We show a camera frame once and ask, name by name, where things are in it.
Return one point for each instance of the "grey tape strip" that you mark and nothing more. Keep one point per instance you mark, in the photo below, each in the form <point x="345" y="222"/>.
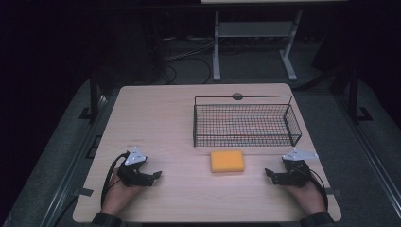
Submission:
<point x="333" y="192"/>
<point x="83" y="191"/>

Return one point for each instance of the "white desk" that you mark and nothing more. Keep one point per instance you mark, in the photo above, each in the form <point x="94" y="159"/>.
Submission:
<point x="252" y="29"/>

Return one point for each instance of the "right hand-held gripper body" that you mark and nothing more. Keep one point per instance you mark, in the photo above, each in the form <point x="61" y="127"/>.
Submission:
<point x="296" y="173"/>

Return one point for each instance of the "round grey table grommet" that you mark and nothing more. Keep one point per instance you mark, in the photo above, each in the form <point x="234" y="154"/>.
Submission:
<point x="237" y="96"/>

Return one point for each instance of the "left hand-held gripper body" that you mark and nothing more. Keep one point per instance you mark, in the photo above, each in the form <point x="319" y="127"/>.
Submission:
<point x="134" y="171"/>

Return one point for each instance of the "person's left hand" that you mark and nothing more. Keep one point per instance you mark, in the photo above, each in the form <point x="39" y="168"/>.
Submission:
<point x="116" y="195"/>

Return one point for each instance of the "aluminium rail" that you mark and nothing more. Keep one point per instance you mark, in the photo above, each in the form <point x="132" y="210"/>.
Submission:
<point x="74" y="164"/>
<point x="372" y="157"/>

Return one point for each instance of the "black metal post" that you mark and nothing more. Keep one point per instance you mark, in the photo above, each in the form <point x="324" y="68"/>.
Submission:
<point x="93" y="94"/>
<point x="353" y="94"/>

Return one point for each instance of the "yellow sponge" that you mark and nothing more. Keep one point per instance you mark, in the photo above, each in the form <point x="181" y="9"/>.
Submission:
<point x="227" y="161"/>

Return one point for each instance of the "person's right hand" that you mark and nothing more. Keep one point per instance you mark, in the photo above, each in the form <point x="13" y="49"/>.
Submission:
<point x="310" y="198"/>

